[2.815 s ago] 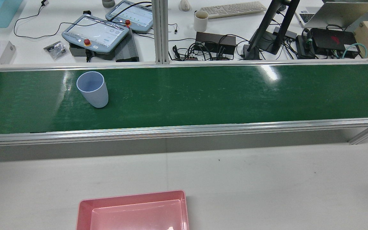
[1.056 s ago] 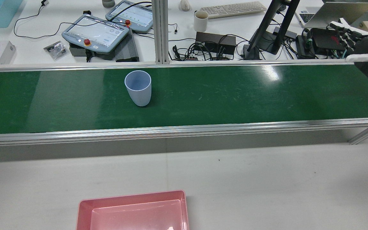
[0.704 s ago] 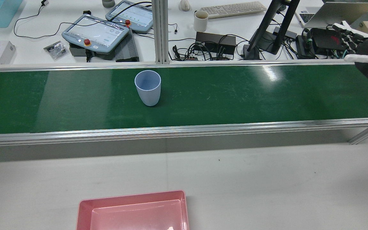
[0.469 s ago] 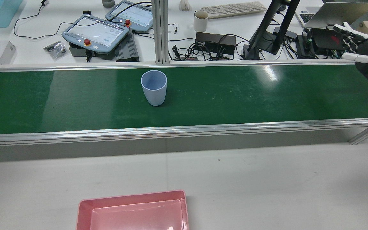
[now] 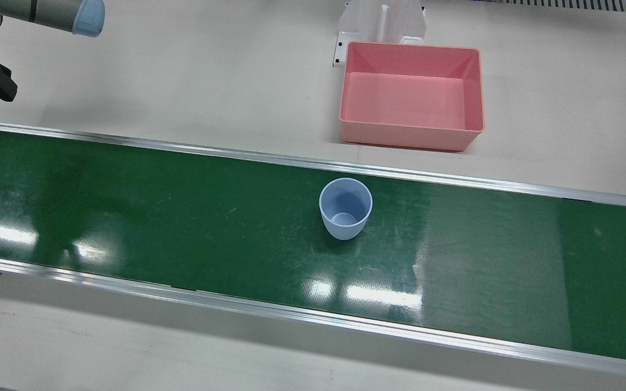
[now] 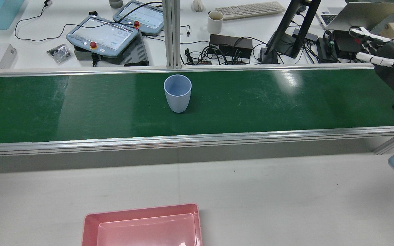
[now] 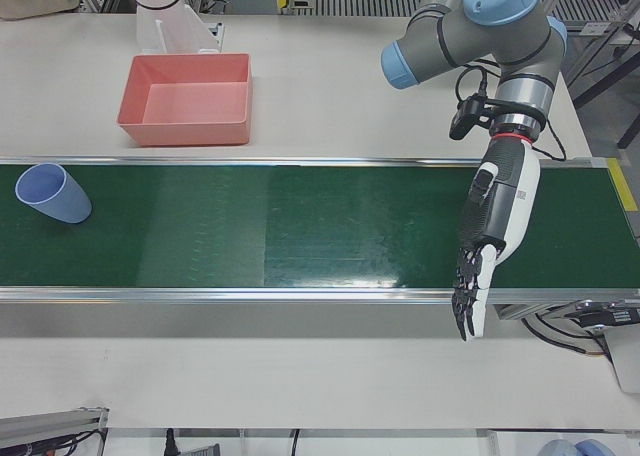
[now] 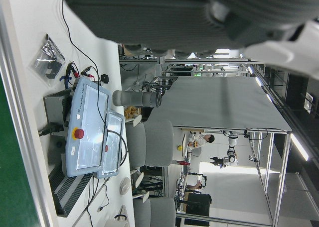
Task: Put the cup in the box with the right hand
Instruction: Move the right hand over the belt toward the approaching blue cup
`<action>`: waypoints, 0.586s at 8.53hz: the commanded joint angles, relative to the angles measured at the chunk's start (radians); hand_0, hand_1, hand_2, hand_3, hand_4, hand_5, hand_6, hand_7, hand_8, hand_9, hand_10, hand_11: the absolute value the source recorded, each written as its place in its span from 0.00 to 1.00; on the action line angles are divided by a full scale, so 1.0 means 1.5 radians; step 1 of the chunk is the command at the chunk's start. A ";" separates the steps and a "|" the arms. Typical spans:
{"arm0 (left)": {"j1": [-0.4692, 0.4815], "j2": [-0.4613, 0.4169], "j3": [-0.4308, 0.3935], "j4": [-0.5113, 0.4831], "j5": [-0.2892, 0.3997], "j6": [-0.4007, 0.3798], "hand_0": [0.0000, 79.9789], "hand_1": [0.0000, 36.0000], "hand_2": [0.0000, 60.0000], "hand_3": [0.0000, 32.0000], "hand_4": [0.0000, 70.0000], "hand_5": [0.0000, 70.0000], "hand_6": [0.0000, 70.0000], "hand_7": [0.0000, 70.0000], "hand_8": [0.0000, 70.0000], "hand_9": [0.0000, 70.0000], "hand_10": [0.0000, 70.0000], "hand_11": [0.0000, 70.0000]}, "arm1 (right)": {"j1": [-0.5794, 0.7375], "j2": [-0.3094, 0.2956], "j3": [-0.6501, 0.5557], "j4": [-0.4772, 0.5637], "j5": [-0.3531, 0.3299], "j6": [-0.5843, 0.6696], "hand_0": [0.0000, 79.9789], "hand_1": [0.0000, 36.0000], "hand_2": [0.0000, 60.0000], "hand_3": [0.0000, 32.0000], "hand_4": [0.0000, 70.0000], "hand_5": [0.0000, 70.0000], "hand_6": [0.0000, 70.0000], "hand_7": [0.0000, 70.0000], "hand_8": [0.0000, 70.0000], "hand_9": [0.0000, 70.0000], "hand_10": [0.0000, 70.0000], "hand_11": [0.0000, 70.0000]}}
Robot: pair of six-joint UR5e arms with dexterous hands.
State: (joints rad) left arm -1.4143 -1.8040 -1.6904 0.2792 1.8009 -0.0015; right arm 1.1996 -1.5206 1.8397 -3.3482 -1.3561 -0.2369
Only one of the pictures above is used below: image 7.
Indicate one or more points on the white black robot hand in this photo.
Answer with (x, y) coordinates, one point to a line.
(520, 196)

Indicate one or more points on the blue plastic cup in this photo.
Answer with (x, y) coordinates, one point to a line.
(65, 201)

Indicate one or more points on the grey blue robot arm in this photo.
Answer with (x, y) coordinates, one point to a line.
(480, 31)

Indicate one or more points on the grey conveyor motor box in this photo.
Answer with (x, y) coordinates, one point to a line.
(625, 356)

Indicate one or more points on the pink plastic box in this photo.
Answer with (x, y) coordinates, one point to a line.
(195, 106)

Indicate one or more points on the green conveyor belt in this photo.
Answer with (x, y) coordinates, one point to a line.
(300, 226)

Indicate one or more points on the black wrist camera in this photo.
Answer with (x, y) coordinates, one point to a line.
(465, 116)

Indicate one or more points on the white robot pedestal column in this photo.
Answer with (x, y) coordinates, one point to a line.
(160, 11)

